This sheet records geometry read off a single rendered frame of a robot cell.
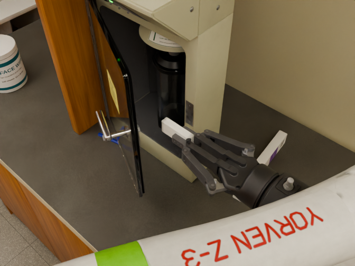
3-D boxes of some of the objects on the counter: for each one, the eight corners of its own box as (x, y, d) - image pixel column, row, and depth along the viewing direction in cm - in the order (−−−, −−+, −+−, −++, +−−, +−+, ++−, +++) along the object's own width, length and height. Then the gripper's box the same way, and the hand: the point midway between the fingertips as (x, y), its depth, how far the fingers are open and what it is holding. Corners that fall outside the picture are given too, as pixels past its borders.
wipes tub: (14, 64, 141) (0, 29, 130) (35, 79, 135) (22, 44, 124) (-19, 82, 135) (-36, 46, 123) (2, 99, 129) (-14, 63, 118)
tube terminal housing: (166, 86, 133) (158, -211, 76) (244, 132, 119) (306, -192, 62) (112, 126, 120) (53, -195, 63) (192, 183, 106) (208, -166, 49)
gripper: (294, 157, 65) (186, 92, 75) (250, 207, 58) (138, 129, 69) (285, 182, 70) (185, 119, 81) (243, 231, 64) (141, 155, 74)
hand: (177, 132), depth 73 cm, fingers closed
